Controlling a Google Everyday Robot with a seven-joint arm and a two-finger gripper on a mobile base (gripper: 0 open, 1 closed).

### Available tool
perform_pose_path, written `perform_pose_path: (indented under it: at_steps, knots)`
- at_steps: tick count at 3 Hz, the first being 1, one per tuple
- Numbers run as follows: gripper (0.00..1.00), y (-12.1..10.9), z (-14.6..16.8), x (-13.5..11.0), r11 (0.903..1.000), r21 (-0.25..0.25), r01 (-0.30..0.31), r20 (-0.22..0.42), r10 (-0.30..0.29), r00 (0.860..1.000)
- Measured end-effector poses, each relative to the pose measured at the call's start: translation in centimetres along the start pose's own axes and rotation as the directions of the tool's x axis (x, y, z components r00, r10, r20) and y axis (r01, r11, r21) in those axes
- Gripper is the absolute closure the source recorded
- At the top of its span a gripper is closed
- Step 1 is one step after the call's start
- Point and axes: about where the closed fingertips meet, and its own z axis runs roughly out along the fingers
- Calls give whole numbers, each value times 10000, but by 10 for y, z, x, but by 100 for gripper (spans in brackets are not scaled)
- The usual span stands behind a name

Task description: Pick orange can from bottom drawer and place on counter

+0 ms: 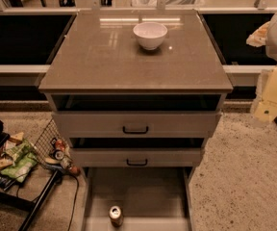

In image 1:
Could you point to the drawer with black handle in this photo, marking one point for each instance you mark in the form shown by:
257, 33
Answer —
154, 157
136, 124

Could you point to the top drawer with black handle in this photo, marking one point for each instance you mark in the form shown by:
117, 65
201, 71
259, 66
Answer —
136, 124

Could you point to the dark snack packet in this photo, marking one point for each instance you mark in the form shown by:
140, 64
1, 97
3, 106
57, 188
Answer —
6, 182

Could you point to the white ceramic bowl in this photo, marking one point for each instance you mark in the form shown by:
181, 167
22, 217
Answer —
150, 35

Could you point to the green snack bag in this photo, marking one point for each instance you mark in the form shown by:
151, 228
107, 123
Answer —
23, 160

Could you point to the open bottom drawer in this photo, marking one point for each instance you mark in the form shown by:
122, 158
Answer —
151, 199

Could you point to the grey drawer cabinet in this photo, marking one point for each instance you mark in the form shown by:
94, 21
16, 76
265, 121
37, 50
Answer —
101, 67

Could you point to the middle drawer with black handle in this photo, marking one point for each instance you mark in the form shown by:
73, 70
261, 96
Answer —
154, 157

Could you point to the wire mesh basket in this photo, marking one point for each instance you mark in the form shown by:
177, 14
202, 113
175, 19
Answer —
47, 155

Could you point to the red soda can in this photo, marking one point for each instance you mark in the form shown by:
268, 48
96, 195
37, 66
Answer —
59, 145

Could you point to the brown bottle in basket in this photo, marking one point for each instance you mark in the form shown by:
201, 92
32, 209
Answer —
69, 167

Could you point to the orange soda can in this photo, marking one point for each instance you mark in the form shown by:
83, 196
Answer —
116, 216

